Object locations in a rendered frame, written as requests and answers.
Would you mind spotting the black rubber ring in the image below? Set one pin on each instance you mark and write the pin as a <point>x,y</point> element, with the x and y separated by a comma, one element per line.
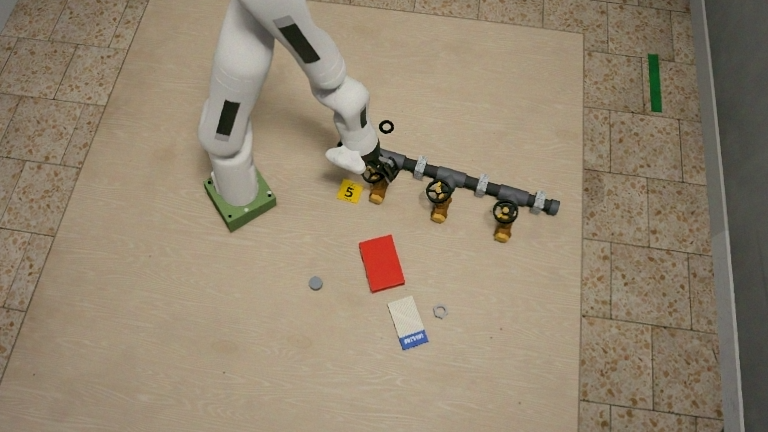
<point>386,131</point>

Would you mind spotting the grey pipe manifold with three valves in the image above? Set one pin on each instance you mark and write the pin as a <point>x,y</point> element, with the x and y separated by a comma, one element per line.
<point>449,179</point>

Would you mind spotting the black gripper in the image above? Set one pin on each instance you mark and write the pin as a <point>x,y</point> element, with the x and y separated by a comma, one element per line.
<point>375,157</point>

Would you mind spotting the red flat rectangular block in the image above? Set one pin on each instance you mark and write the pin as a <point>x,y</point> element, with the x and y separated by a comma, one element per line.
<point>381,263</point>

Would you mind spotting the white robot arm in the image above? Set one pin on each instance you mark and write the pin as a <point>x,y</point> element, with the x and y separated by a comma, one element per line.
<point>241,62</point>

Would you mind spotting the grey round disc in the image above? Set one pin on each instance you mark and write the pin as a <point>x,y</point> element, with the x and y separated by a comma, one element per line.
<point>315,283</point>

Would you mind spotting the small grey hex nut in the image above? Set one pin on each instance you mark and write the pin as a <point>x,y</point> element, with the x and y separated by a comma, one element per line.
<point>438,306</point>

